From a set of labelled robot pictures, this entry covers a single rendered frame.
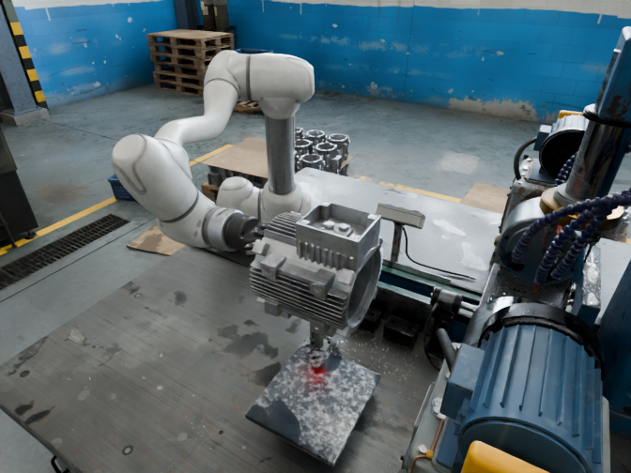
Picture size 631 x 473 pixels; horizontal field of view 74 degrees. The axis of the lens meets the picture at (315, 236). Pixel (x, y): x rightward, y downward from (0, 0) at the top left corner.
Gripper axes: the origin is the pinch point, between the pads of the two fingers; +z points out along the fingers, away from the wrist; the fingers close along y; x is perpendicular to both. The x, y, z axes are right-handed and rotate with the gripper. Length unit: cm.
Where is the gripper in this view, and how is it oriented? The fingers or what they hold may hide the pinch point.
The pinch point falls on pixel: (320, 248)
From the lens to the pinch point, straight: 79.4
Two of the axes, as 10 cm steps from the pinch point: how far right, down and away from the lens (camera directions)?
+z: 8.6, 1.6, -4.8
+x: 1.1, 8.7, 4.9
